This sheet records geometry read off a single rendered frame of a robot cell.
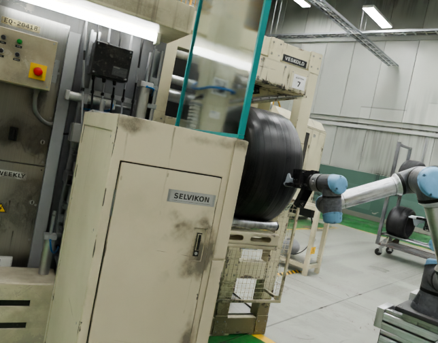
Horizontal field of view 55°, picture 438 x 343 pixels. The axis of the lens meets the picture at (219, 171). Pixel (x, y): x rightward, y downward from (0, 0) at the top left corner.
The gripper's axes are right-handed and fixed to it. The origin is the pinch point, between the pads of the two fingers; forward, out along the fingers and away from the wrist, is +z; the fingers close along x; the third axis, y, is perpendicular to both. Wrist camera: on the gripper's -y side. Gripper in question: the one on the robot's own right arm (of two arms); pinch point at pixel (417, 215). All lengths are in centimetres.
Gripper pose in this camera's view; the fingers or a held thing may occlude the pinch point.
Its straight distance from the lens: 292.3
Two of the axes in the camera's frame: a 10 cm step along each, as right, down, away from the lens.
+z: -3.9, -1.2, 9.1
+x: 9.2, 0.2, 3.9
